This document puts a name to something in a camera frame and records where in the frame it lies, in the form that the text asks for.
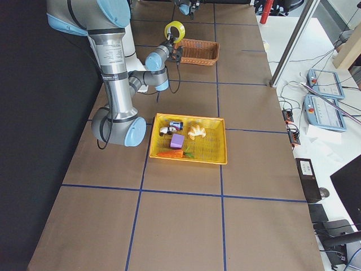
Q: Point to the brown wicker basket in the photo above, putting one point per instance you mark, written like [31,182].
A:
[199,52]

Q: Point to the yellow plastic basket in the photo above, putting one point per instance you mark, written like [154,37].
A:
[210,149]

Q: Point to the small dark jar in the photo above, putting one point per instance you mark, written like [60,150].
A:
[178,125]

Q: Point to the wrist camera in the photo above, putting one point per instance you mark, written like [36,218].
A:
[178,54]

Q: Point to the teach pendant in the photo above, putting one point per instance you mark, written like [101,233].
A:
[322,115]
[326,83]

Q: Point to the toy panda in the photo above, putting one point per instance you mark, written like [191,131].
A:
[169,130]

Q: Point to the red cylinder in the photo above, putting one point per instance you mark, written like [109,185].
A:
[267,6]

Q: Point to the black box with label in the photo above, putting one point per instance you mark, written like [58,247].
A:
[308,180]

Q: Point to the toy croissant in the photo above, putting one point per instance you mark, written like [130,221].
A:
[196,130]

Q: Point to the purple foam block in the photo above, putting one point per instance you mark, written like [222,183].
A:
[177,141]

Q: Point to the aluminium frame post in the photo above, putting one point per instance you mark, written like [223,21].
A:
[299,29]

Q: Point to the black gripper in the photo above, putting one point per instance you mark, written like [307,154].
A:
[169,44]

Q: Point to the yellow tape roll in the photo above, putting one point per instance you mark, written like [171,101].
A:
[177,29]

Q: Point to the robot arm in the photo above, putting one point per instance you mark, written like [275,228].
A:
[105,24]
[187,7]

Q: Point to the near teach pendant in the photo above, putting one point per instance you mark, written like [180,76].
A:
[322,115]

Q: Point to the far teach pendant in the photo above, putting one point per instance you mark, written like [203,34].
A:
[326,83]

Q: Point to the black monitor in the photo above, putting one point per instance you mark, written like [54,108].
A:
[346,182]

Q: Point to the toy carrot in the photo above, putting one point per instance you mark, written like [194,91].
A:
[176,153]

